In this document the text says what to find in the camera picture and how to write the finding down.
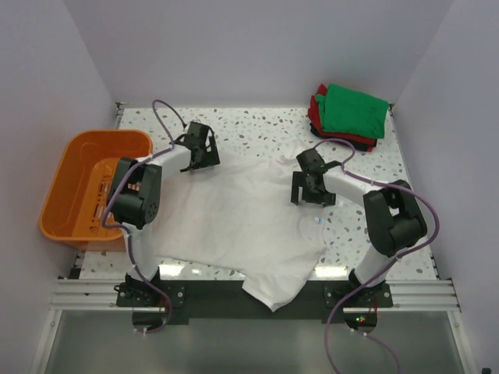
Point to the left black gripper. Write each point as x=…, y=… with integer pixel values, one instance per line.
x=211, y=157

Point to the red folded t shirt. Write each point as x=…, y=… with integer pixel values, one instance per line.
x=313, y=113

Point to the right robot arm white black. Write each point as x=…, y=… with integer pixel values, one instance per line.
x=393, y=218

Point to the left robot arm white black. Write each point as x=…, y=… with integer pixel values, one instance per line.
x=134, y=196

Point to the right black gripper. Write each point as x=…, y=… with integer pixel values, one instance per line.
x=327, y=199

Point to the orange plastic basket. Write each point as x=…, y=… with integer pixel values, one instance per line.
x=76, y=201

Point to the green folded t shirt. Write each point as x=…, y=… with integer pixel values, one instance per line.
x=352, y=112

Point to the white t shirt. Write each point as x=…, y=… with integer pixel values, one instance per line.
x=239, y=215

